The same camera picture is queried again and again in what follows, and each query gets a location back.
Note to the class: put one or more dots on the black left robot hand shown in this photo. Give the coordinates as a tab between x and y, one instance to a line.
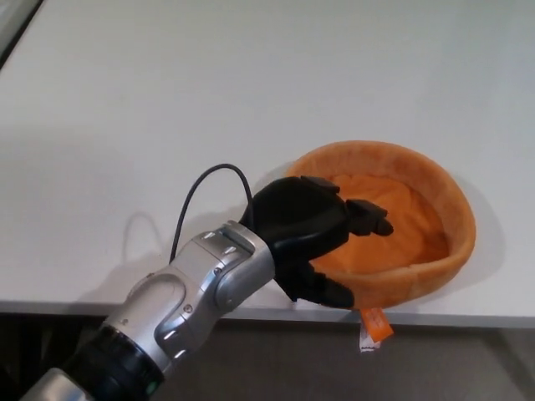
301	217

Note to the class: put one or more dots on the orange soft plush plate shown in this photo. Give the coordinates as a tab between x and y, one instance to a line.
422	217

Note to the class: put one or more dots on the black-framed grey panel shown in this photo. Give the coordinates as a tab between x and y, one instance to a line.
10	25

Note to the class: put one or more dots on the black table leg frame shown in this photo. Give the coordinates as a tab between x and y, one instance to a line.
37	338

